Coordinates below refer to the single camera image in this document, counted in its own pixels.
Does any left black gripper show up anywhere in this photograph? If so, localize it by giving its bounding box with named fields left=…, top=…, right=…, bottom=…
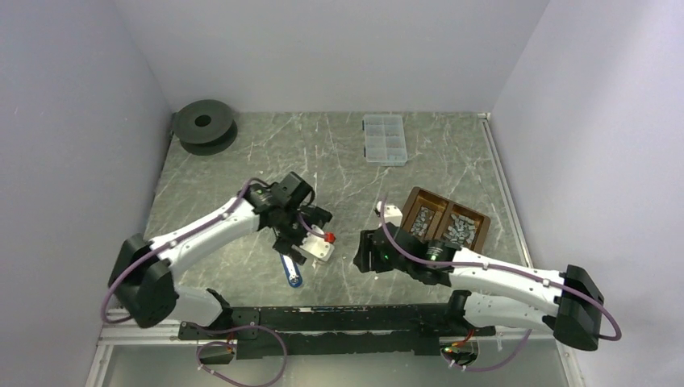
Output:
left=273, top=202, right=332, bottom=264

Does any blue stapler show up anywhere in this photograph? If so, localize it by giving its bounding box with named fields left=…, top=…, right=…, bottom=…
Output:
left=280, top=254, right=303, bottom=288

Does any brown staple tray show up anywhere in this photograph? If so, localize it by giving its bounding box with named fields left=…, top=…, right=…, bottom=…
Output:
left=401, top=186, right=491, bottom=252

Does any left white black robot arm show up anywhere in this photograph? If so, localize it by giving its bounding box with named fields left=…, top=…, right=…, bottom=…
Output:
left=100, top=172, right=335, bottom=339

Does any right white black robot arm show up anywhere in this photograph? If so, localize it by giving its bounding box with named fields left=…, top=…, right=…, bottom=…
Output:
left=353, top=223, right=606, bottom=352

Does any clear plastic organizer box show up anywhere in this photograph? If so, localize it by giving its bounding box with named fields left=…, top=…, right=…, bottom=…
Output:
left=362, top=114, right=408, bottom=167

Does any black filament spool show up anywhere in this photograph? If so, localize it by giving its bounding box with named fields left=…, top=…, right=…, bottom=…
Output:
left=171, top=99, right=238, bottom=156

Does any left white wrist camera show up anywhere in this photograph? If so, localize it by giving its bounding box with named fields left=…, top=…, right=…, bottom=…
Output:
left=298, top=232, right=336, bottom=266

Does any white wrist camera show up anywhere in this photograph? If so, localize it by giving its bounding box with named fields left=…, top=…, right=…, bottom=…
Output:
left=298, top=232, right=336, bottom=266
left=374, top=201, right=403, bottom=227

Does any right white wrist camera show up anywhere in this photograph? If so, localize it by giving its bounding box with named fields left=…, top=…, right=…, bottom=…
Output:
left=374, top=201, right=403, bottom=227

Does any aluminium frame rail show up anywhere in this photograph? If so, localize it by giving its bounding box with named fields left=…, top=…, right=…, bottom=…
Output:
left=98, top=303, right=571, bottom=346

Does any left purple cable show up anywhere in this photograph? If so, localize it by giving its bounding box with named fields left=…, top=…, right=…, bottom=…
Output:
left=100, top=177, right=332, bottom=387

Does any purple cable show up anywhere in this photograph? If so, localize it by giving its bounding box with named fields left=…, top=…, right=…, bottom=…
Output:
left=377, top=194, right=623, bottom=374
left=100, top=177, right=332, bottom=387

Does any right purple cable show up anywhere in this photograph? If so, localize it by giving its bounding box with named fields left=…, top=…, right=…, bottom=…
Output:
left=377, top=194, right=623, bottom=374

